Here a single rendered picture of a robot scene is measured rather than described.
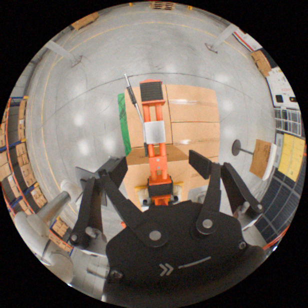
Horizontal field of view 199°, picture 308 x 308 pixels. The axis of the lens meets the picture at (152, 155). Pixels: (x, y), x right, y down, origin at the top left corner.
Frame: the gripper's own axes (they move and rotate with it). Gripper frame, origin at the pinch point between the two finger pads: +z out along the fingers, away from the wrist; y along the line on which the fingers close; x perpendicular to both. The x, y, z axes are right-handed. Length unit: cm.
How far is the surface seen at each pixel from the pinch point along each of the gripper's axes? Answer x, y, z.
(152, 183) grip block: -12.6, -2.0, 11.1
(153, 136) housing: 3.8, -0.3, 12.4
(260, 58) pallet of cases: 416, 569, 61
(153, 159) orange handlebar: -4.0, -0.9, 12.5
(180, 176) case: -21.0, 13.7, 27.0
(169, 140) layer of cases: -6, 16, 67
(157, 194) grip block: -19.3, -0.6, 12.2
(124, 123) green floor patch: 20, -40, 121
